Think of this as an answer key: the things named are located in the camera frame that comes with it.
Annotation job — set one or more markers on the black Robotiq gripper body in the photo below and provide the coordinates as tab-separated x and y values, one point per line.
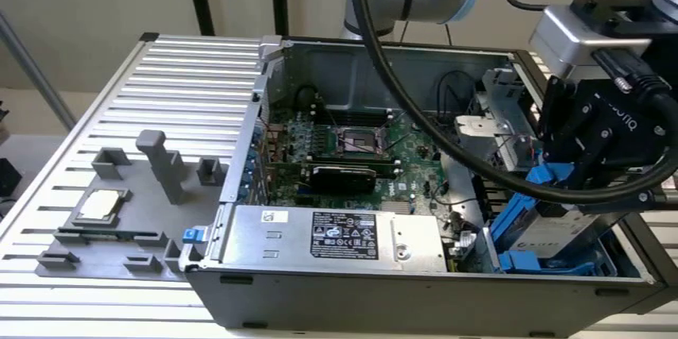
609	124

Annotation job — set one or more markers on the hard disk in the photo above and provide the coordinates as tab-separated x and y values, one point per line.
550	232

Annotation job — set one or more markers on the metal drive cage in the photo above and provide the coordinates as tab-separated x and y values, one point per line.
493	116

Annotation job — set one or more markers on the green motherboard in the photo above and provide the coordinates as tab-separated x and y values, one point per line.
424	156

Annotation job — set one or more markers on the small silver heatsink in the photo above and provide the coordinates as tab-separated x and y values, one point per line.
397	207

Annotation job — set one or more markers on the CPU socket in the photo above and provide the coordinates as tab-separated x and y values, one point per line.
358	140

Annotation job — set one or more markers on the black RAM slot bank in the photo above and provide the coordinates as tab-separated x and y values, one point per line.
339	158
345	114

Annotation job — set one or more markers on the black graphics card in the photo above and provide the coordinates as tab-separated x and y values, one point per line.
342	180

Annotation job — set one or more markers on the black open PC case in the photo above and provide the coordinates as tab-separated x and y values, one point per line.
424	299

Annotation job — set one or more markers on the silver power supply unit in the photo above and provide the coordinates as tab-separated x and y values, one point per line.
297	236

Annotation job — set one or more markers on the blue case latch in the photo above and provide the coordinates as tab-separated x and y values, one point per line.
194	236

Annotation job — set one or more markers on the black table corner cap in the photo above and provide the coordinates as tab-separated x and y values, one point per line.
150	36

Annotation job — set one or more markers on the grey parts rack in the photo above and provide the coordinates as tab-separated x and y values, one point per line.
143	216

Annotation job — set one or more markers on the silver CPU chip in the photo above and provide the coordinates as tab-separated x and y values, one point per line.
101	206

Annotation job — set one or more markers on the green RAM stick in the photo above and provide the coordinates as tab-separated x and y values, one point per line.
106	234

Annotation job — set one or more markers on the black box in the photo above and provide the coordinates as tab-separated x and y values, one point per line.
10	178

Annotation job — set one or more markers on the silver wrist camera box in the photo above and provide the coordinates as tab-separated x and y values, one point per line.
566	37

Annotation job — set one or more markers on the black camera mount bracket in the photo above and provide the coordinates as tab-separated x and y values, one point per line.
609	7

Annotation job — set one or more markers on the aluminium profile post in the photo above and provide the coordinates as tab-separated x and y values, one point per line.
38	73

